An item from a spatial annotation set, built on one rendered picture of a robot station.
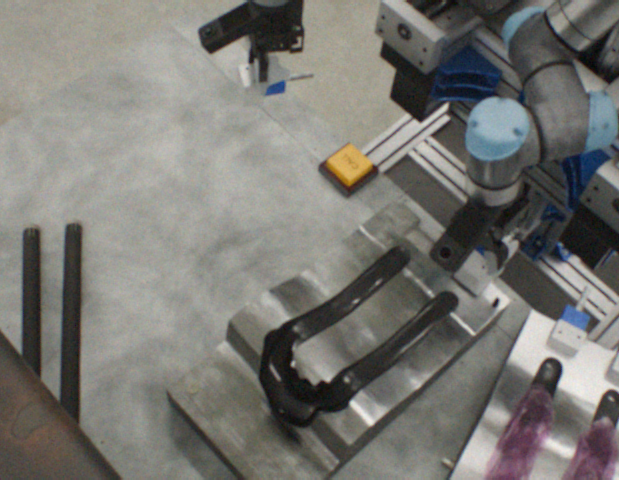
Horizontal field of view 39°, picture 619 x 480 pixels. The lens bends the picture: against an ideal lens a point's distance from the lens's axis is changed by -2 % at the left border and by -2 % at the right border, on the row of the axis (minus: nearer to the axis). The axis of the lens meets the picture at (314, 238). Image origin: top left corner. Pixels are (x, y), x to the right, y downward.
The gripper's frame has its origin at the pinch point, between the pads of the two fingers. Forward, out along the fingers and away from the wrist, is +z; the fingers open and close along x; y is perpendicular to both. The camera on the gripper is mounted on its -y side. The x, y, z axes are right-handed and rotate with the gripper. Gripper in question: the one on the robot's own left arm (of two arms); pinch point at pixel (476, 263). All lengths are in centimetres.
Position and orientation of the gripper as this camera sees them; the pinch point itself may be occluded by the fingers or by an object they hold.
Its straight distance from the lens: 139.7
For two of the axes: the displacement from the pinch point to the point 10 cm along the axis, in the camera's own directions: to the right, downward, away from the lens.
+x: -6.8, -5.9, 4.4
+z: 1.2, 5.0, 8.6
